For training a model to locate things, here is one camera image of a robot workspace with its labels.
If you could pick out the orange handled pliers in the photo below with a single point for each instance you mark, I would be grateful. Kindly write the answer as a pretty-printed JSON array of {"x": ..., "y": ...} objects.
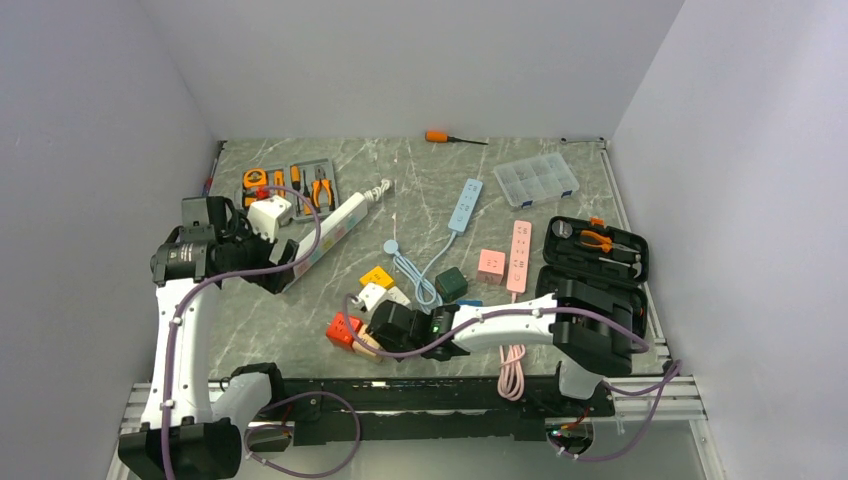
[{"x": 592, "y": 240}]

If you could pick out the white cube socket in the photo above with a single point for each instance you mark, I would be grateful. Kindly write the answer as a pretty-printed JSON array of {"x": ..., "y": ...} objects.
[{"x": 396, "y": 295}]

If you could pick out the light blue power strip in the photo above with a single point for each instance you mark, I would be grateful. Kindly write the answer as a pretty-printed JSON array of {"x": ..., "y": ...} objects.
[{"x": 465, "y": 205}]

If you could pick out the light blue round plug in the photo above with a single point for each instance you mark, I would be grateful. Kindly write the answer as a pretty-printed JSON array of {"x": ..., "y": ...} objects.
[{"x": 391, "y": 247}]

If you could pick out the pink cube socket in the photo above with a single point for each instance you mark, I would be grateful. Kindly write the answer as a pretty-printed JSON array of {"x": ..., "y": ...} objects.
[{"x": 491, "y": 267}]

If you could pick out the orange handled screwdriver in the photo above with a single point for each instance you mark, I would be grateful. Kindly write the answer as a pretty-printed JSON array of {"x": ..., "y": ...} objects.
[{"x": 443, "y": 138}]

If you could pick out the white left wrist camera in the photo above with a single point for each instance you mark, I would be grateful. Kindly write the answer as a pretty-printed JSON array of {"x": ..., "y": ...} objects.
[{"x": 268, "y": 216}]

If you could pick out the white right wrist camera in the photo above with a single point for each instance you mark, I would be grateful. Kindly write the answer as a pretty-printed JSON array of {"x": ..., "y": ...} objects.
[{"x": 370, "y": 297}]

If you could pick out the red cube socket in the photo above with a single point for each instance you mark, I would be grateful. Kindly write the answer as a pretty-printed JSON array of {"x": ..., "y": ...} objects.
[{"x": 339, "y": 335}]

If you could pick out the dark green cube socket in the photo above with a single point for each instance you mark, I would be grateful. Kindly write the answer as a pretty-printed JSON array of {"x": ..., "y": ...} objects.
[{"x": 451, "y": 285}]

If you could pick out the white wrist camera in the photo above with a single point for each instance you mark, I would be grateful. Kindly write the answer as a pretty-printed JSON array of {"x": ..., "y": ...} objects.
[
  {"x": 268, "y": 216},
  {"x": 370, "y": 297}
]

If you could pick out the white power strip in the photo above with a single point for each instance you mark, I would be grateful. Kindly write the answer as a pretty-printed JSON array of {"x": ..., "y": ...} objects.
[{"x": 332, "y": 230}]

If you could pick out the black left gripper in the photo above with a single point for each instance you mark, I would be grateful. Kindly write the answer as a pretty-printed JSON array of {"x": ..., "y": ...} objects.
[{"x": 286, "y": 256}]

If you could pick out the steel claw hammer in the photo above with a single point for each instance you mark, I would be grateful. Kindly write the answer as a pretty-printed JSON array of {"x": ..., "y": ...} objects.
[{"x": 635, "y": 268}]

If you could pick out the clear plastic organizer box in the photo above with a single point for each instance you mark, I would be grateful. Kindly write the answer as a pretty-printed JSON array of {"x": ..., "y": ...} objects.
[{"x": 536, "y": 180}]

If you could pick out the yellow cube socket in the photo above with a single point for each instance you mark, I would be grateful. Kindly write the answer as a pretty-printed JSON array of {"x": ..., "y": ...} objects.
[{"x": 378, "y": 276}]

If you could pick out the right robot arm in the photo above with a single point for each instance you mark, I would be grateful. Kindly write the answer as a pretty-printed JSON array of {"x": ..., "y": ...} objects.
[{"x": 593, "y": 329}]

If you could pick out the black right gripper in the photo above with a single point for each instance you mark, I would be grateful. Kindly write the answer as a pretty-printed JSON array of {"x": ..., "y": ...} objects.
[{"x": 386, "y": 343}]

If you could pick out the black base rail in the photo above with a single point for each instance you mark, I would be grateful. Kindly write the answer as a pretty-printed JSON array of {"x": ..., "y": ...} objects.
[{"x": 329, "y": 410}]

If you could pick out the beige cube socket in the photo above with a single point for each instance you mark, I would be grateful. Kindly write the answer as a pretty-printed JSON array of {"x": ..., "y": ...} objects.
[{"x": 368, "y": 348}]

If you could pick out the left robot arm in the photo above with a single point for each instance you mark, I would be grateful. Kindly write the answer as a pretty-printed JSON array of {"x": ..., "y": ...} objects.
[{"x": 183, "y": 434}]

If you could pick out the black plastic tool case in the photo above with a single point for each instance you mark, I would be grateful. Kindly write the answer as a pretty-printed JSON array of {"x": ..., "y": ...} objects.
[{"x": 564, "y": 260}]

